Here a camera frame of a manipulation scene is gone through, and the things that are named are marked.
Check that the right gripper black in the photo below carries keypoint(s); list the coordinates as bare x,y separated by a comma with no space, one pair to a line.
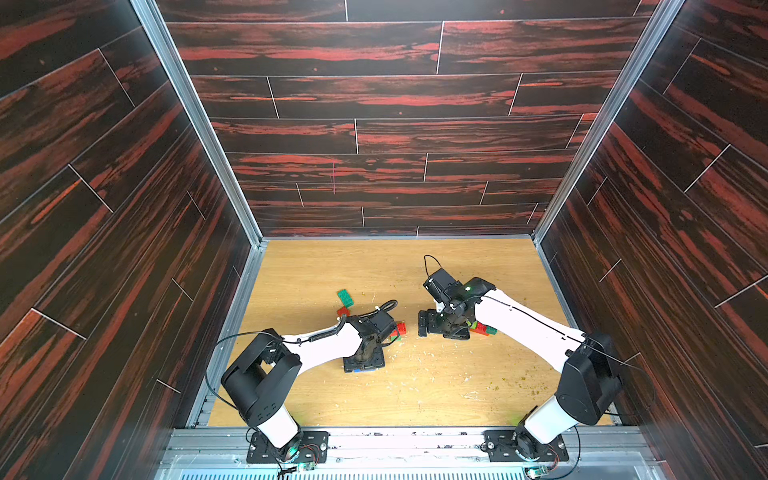
437,325

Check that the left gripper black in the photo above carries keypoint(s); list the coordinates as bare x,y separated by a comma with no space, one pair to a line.
377,363

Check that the red 2x4 lego brick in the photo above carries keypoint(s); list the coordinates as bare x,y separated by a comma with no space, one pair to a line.
480,329

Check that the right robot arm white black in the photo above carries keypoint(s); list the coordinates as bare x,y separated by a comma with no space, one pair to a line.
588,364

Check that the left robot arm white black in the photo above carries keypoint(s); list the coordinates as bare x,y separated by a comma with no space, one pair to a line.
259,380

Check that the dark green 2x4 lego brick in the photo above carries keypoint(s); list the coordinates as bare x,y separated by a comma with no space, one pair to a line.
345,298

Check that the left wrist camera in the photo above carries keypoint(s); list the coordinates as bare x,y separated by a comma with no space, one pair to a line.
383,325

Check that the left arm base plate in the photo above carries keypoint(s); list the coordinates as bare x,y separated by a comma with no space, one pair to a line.
306,447

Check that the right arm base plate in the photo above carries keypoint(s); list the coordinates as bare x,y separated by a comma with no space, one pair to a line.
512,446

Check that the aluminium front rail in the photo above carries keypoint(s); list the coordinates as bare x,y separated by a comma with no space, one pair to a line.
611,452

